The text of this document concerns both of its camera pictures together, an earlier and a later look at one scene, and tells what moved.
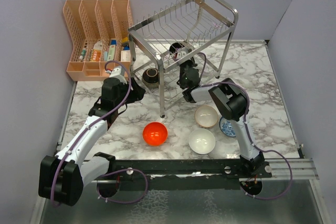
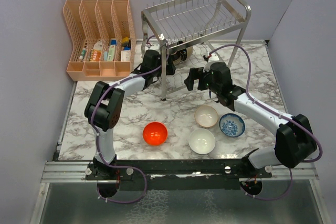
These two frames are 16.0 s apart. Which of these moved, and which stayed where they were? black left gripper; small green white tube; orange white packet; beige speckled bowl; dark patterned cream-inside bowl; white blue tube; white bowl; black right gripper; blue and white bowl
Moved: black left gripper; dark patterned cream-inside bowl; black right gripper
Stayed: small green white tube; white blue tube; orange white packet; white bowl; beige speckled bowl; blue and white bowl
